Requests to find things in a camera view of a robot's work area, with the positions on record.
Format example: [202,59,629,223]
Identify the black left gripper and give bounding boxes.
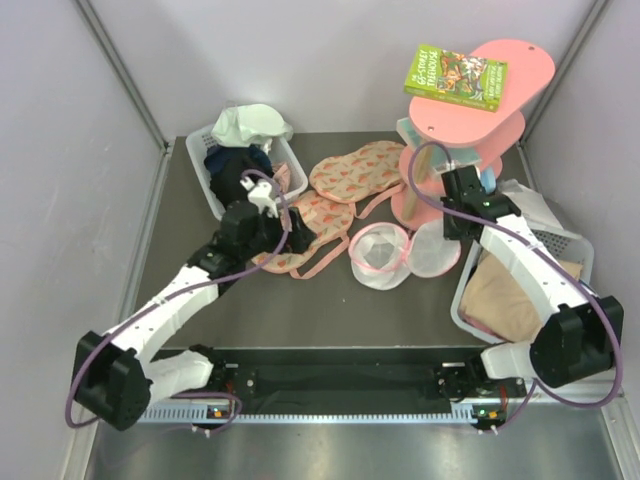
[241,207,315,261]

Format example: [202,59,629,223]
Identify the white mesh pink-trim laundry bag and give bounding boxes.
[348,220,462,291]

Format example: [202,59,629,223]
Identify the black bra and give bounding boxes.
[209,155,274,208]

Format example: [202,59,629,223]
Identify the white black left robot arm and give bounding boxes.
[66,201,317,431]

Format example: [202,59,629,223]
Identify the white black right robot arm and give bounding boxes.
[442,167,624,396]

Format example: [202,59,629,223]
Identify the light blue headphones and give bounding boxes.
[480,167,497,194]

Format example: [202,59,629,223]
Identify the peach patterned eye mask lower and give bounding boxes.
[252,191,354,280]

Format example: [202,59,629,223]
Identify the peach patterned eye mask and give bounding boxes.
[252,191,354,280]
[309,141,404,204]

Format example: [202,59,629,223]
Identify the light blue book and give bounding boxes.
[396,117,482,174]

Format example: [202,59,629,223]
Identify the pink three-tier wooden shelf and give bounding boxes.
[391,39,555,230]

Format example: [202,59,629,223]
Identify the pink lace garment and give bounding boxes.
[273,162,291,194]

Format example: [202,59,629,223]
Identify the peach patterned eye mask upper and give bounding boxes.
[309,141,404,204]

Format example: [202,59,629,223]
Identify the navy lace garment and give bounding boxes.
[204,145,273,175]

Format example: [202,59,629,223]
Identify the green treehouse book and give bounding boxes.
[403,44,508,112]

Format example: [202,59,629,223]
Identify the beige folded garment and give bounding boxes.
[459,252,584,344]

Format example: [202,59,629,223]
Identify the white plastic basket right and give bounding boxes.
[450,223,594,344]

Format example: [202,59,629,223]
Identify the white plastic basket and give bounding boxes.
[450,223,594,344]
[186,125,309,220]

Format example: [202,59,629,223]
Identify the white plastic basket left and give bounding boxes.
[186,125,309,220]

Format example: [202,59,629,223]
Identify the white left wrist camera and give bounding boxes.
[240,177,278,218]

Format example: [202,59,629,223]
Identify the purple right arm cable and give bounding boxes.
[408,141,626,436]

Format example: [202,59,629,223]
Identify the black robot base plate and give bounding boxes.
[160,344,521,416]

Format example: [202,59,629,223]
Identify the grey slotted cable duct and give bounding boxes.
[138,402,504,425]

